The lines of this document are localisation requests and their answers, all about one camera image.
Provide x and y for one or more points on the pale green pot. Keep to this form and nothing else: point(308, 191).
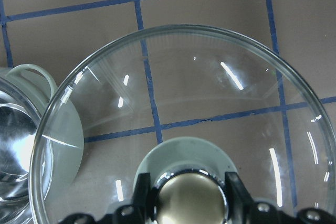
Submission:
point(25, 93)

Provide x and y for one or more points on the glass pot lid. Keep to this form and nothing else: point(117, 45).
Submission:
point(188, 103)

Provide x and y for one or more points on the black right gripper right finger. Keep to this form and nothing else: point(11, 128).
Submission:
point(238, 198)

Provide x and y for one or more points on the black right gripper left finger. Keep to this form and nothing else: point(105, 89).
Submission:
point(143, 199)

